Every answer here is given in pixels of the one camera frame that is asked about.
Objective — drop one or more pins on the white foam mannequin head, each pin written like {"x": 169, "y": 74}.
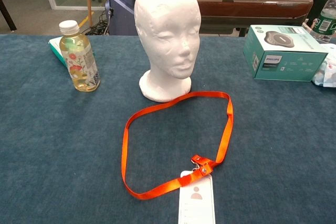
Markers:
{"x": 168, "y": 24}

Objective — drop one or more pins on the tea bottle with floral label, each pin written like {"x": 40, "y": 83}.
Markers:
{"x": 78, "y": 61}

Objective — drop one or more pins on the brown mahjong table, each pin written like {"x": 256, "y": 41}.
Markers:
{"x": 236, "y": 11}

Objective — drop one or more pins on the teal Philips speaker box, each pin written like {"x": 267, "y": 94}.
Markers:
{"x": 283, "y": 61}

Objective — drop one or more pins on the green wet wipes pack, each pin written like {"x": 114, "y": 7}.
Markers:
{"x": 56, "y": 48}

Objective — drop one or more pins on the blue felt table cover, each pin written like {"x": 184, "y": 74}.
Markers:
{"x": 52, "y": 142}

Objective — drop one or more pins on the light blue wet wipes pack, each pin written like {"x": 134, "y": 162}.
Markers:
{"x": 328, "y": 74}

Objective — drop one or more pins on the clear water bottle green label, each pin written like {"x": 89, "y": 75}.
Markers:
{"x": 326, "y": 22}

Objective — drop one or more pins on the dark table leg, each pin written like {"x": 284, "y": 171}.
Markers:
{"x": 6, "y": 14}

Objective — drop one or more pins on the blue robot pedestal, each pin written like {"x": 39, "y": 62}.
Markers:
{"x": 120, "y": 11}

